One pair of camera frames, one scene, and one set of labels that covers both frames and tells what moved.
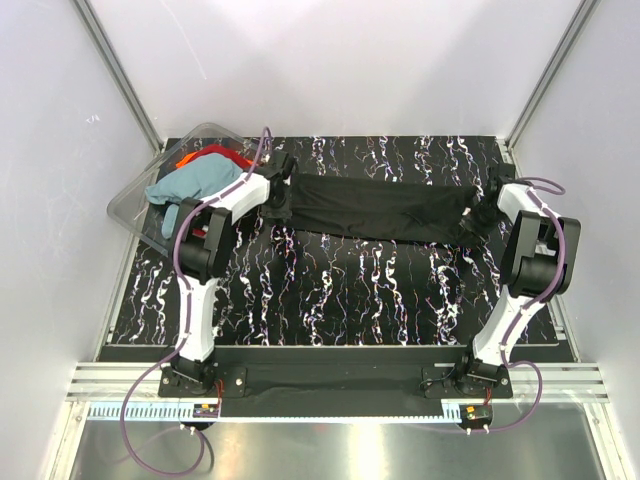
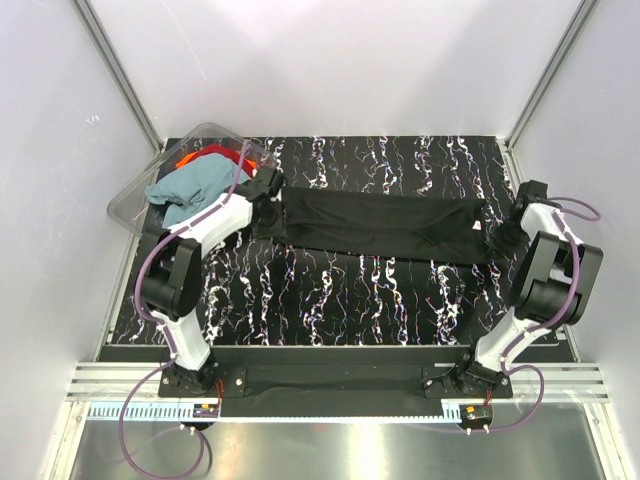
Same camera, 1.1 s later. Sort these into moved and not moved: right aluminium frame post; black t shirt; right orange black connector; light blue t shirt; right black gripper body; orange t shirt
Moved: right black gripper body; black t shirt
Not moved: right orange black connector; light blue t shirt; orange t shirt; right aluminium frame post
